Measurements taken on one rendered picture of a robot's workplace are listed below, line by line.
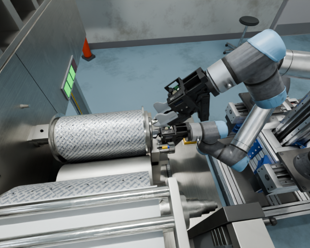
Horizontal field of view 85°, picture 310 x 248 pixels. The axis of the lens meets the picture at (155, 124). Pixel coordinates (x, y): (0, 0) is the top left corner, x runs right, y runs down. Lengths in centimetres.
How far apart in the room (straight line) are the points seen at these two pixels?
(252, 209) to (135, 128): 32
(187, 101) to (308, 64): 36
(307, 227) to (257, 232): 187
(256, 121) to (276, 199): 109
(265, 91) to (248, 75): 7
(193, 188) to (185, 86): 52
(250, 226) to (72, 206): 22
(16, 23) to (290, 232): 215
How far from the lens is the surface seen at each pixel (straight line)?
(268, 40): 44
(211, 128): 69
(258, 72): 45
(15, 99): 56
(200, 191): 83
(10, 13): 66
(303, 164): 117
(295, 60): 63
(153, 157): 57
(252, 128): 79
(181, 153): 89
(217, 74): 43
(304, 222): 213
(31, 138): 58
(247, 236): 26
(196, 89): 44
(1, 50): 58
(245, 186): 172
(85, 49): 329
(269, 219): 36
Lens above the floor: 168
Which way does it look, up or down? 53 degrees down
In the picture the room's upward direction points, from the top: straight up
